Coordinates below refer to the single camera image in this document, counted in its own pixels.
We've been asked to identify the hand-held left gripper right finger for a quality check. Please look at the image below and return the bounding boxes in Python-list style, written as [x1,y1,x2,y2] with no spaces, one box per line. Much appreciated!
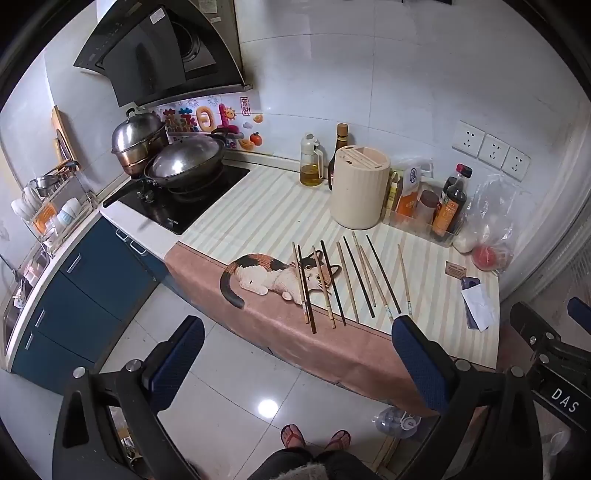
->
[392,315,549,480]

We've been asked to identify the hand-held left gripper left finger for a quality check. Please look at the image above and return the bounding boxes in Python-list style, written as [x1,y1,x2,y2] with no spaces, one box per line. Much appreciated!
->
[52,315,206,480]

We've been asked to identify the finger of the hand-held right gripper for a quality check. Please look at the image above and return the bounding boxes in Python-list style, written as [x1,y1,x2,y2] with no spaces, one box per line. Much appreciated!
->
[568,296,591,331]
[510,302,562,357]

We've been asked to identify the set of mixed chopsticks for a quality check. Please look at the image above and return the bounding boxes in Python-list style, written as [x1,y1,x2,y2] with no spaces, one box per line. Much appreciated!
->
[292,232,413,335]

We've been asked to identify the beige utensil holder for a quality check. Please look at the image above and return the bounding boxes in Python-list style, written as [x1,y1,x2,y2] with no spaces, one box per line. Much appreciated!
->
[329,144,391,230]

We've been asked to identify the white paper slip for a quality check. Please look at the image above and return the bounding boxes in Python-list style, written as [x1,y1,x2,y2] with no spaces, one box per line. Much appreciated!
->
[461,285,496,332]

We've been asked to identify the clear plastic bottle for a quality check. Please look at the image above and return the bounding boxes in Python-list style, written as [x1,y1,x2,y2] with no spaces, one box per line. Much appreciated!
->
[372,405,421,437]

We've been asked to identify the dark phone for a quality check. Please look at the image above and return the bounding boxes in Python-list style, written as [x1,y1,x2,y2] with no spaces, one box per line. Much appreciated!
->
[460,275,496,330]

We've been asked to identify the blue kitchen cabinet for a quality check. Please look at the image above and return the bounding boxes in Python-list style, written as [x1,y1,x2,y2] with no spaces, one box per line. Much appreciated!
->
[11,216,172,377]

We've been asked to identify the person's right foot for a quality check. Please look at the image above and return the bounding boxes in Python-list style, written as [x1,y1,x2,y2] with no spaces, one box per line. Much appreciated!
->
[325,429,352,453]

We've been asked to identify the person's foot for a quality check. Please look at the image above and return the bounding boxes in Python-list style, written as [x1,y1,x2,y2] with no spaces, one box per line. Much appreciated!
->
[280,424,306,449]
[325,429,352,453]

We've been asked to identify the clear plastic bag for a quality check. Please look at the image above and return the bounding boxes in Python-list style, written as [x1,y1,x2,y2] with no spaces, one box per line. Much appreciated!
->
[454,174,516,276]

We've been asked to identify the clear plastic organizer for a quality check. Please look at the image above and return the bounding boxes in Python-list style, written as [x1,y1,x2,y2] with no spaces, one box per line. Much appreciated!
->
[382,168,465,243]

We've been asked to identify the person's left foot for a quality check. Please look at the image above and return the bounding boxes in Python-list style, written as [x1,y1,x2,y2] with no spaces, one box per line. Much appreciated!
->
[280,424,306,449]

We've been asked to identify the soy sauce bottle orange label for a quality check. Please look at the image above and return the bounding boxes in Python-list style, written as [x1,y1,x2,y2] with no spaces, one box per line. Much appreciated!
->
[433,175,468,237]

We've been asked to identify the black cooktop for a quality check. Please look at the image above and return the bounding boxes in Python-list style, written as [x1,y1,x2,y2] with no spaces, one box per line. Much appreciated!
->
[104,164,250,235]

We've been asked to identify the person's dark clothing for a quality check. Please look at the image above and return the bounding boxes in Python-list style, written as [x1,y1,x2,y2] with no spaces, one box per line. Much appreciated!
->
[246,449,385,480]

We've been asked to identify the brown capped jar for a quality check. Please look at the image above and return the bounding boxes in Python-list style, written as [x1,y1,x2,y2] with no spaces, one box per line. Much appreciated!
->
[417,190,440,223]

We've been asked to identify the red capped dark bottle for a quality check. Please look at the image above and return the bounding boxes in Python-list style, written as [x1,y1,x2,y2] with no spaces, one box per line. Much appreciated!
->
[444,163,474,204]

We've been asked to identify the cat print table mat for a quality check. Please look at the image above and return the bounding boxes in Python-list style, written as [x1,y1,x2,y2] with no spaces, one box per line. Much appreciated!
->
[165,164,502,419]

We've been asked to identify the orange seasoning packet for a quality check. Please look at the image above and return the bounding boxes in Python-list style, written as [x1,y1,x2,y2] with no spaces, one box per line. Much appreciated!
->
[396,159,433,219]

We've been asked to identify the steel sink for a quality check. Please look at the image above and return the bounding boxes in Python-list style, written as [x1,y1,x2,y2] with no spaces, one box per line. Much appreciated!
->
[0,253,49,334]

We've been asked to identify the steel wok with lid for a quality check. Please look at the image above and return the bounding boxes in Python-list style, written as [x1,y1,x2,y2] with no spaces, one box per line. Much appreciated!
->
[102,157,230,208]

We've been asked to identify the metal dish rack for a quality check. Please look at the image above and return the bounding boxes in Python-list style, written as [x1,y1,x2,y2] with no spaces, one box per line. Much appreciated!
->
[11,159,98,257]

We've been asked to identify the steel wok lid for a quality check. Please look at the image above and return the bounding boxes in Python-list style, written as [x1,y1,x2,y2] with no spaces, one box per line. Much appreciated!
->
[147,135,228,180]

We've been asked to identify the glass oil dispenser bottle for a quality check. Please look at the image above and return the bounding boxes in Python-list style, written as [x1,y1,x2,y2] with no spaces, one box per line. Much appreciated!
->
[300,133,323,187]

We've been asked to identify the steel steamer pot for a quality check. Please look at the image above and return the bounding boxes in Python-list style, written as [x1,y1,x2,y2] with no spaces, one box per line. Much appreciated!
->
[111,108,170,179]

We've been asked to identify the dark sauce bottle brown cap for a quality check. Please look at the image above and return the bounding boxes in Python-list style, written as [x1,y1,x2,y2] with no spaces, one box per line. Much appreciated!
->
[327,123,350,192]

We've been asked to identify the wooden cutting board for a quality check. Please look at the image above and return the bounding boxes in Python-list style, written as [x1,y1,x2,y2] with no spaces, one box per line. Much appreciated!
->
[51,104,77,165]

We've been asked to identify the black range hood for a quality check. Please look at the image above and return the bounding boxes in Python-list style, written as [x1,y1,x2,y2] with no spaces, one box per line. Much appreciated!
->
[74,4,254,108]

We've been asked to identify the white wall socket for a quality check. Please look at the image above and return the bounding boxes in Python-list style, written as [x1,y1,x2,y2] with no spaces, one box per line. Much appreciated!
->
[452,120,486,156]
[501,146,531,182]
[477,133,511,169]

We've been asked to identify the colourful wall stickers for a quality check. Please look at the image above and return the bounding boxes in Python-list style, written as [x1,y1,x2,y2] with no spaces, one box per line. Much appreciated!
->
[159,95,264,151]

